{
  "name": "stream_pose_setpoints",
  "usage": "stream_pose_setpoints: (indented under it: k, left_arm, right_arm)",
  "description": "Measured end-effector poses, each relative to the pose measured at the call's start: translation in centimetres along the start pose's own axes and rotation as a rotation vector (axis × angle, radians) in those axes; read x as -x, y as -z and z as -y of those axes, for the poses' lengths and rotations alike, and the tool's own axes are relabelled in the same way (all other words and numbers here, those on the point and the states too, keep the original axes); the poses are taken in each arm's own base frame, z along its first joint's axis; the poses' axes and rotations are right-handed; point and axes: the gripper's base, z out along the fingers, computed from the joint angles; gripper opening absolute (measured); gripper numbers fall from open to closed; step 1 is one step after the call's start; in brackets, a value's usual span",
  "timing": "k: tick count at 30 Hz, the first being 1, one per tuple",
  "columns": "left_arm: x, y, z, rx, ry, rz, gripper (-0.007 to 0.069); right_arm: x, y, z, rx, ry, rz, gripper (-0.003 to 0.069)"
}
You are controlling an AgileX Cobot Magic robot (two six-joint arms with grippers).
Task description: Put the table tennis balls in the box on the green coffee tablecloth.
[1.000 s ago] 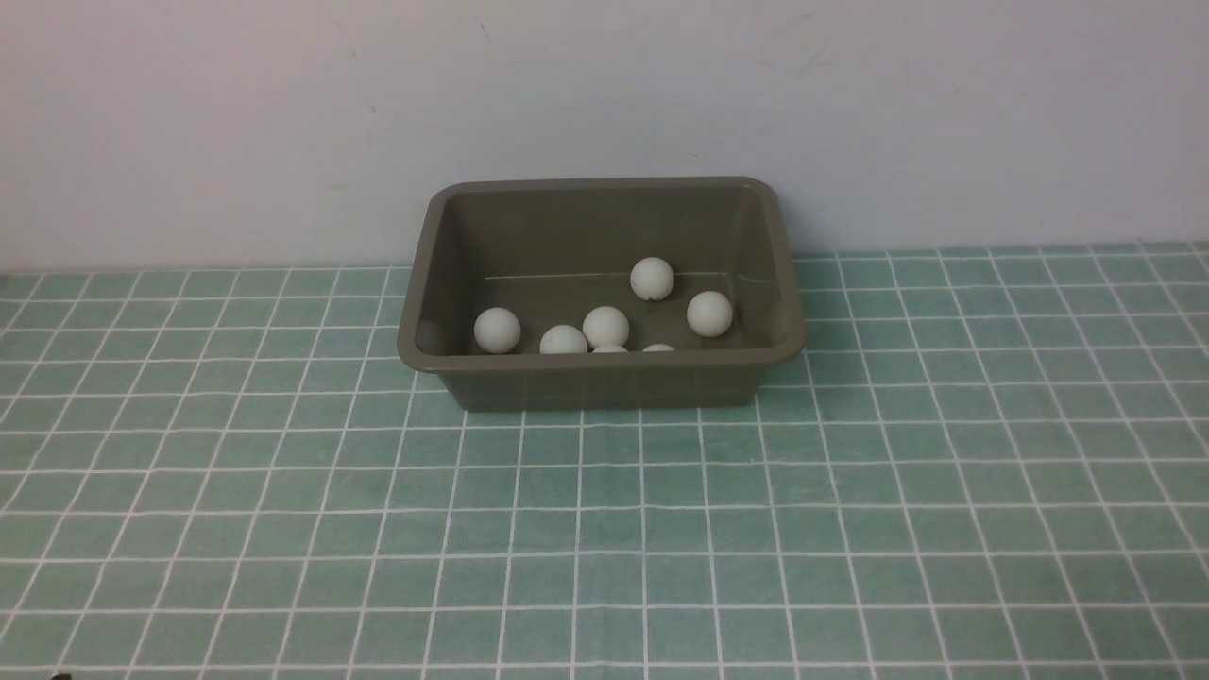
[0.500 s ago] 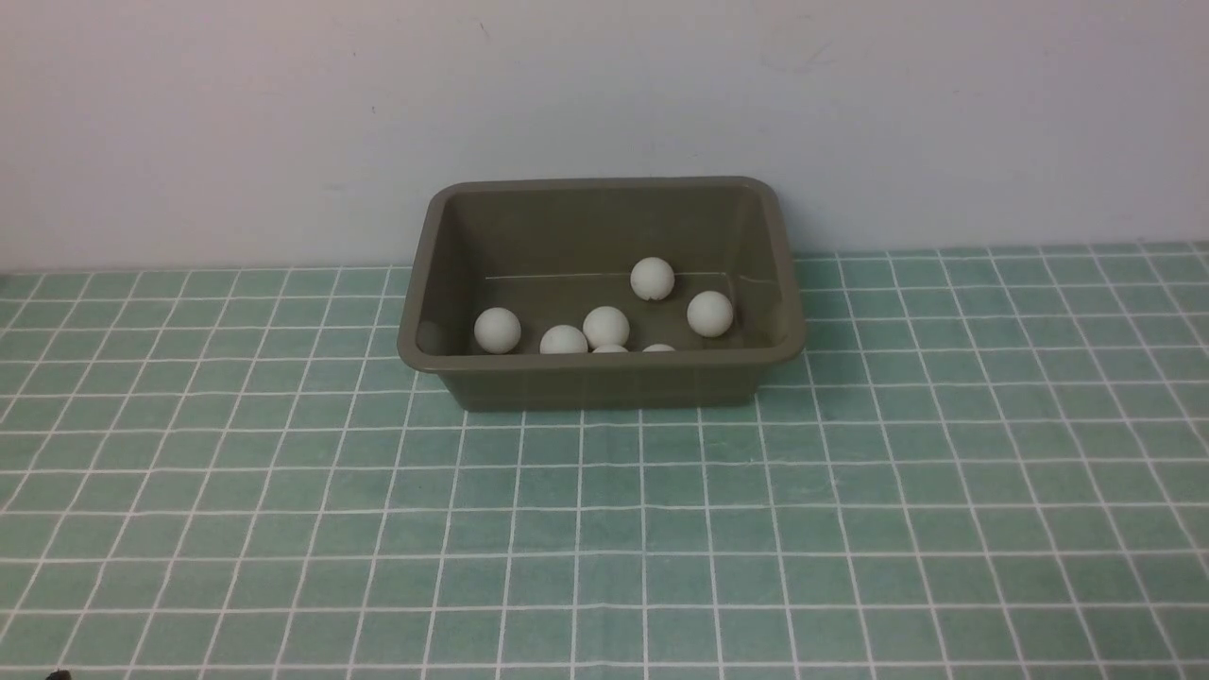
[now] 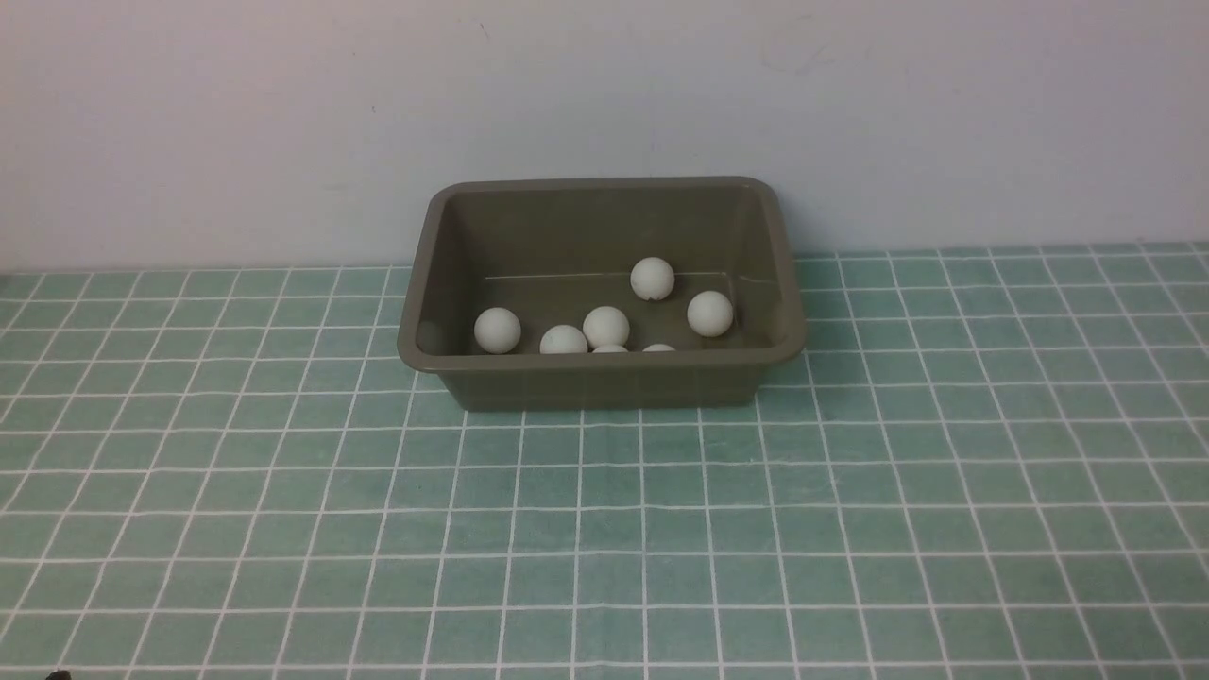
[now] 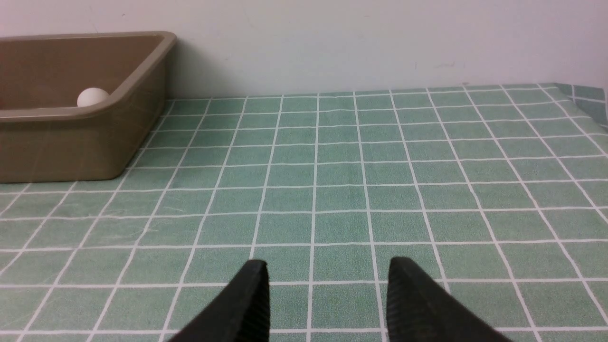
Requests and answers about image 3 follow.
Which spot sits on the white ball with black mark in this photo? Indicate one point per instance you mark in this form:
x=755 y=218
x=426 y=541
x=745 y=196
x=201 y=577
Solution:
x=563 y=340

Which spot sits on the olive green plastic bin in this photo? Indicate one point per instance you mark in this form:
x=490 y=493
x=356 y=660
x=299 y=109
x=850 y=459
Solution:
x=552 y=250

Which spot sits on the green checked tablecloth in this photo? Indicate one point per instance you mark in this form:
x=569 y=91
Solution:
x=989 y=464

